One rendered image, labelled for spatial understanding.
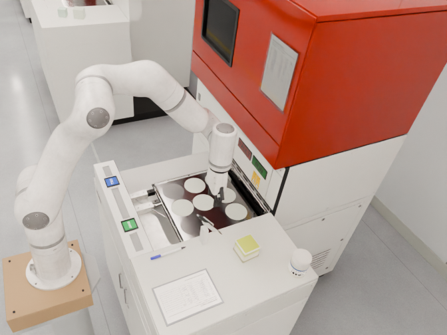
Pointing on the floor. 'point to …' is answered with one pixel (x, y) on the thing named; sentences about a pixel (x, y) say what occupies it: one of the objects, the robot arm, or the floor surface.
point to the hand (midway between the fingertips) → (214, 197)
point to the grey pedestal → (79, 318)
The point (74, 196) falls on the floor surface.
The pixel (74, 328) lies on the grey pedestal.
